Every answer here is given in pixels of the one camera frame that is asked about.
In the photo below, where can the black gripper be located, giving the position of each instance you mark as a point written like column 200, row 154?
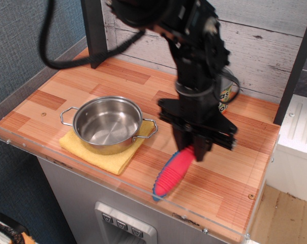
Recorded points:
column 196, row 120

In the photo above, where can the red handled spoon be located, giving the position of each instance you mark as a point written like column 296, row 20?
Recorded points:
column 173, row 171

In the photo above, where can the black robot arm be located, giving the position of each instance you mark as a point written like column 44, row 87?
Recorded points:
column 192, row 30

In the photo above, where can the peas and carrots can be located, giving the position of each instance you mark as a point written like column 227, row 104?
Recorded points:
column 225, row 85

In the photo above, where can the yellow folded cloth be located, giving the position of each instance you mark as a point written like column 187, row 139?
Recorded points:
column 114, row 163

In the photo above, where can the stainless steel pot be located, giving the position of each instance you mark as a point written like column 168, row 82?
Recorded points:
column 109, row 124

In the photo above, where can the white side cabinet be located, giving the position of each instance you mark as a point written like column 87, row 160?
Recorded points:
column 287, row 171

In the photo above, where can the silver button panel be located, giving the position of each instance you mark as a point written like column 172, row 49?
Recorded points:
column 119, row 227

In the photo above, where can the grey toy kitchen cabinet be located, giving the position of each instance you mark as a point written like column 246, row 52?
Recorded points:
column 77, row 193

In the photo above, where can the orange object bottom left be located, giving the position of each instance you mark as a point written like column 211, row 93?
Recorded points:
column 20, row 238

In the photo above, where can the blue handled fork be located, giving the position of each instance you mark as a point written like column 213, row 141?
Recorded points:
column 161, row 191

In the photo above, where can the dark right upright post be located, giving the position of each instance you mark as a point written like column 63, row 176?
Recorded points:
column 292, row 81

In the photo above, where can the dark upright post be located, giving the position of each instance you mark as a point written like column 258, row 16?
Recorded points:
column 292, row 81
column 94, row 26

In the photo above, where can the dark left upright post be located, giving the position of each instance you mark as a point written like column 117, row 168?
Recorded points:
column 94, row 26

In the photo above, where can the clear acrylic guard rail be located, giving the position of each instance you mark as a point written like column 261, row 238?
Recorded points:
column 219, row 194

